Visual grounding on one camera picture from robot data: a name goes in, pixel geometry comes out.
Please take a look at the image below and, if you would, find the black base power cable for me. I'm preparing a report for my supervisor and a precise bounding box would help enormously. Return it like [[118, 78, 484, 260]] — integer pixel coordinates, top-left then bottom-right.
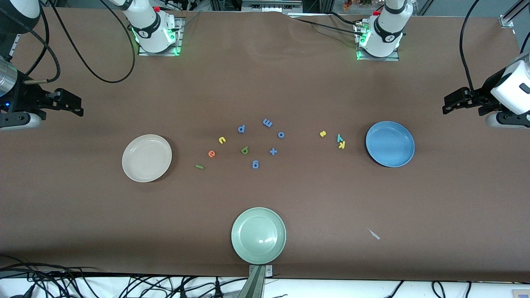
[[290, 17, 365, 38]]

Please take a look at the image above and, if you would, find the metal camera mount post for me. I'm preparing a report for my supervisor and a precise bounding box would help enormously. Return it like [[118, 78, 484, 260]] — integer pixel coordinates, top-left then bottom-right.
[[237, 264, 274, 298]]

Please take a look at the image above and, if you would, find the beige round plate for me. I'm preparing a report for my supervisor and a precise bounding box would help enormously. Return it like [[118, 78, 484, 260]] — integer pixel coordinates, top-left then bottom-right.
[[122, 134, 173, 183]]

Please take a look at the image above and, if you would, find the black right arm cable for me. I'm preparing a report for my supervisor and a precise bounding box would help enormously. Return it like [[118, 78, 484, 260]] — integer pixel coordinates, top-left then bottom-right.
[[25, 0, 137, 85]]

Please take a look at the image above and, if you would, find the blue round plate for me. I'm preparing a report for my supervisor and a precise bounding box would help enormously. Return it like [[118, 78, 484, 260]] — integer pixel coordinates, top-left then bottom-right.
[[365, 121, 415, 168]]

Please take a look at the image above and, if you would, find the green round plate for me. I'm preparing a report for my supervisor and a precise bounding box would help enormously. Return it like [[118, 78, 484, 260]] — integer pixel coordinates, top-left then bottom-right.
[[231, 207, 287, 265]]

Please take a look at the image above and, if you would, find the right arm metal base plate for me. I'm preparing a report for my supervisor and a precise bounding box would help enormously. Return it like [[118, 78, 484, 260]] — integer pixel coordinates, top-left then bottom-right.
[[138, 17, 183, 56]]

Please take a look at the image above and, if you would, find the aluminium table rail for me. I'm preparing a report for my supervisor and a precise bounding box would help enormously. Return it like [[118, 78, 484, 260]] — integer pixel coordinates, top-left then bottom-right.
[[6, 33, 21, 58]]

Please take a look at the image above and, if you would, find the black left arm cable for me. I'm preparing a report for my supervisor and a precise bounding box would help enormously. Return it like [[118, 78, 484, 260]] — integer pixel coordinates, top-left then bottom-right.
[[460, 0, 481, 100]]

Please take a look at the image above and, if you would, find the brown table cover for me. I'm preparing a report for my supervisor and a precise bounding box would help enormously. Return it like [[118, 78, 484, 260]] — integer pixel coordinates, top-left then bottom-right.
[[0, 7, 530, 283]]

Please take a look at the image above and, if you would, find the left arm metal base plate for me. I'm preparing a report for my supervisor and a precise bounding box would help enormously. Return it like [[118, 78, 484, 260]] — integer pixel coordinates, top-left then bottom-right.
[[356, 23, 400, 62]]

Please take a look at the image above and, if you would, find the silver metal box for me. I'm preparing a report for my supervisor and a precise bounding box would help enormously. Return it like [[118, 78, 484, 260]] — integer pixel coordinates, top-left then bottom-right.
[[241, 0, 304, 13]]

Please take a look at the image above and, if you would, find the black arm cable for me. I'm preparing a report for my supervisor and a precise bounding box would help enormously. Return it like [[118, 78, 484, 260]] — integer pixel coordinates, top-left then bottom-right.
[[25, 0, 137, 85], [460, 0, 481, 100]]

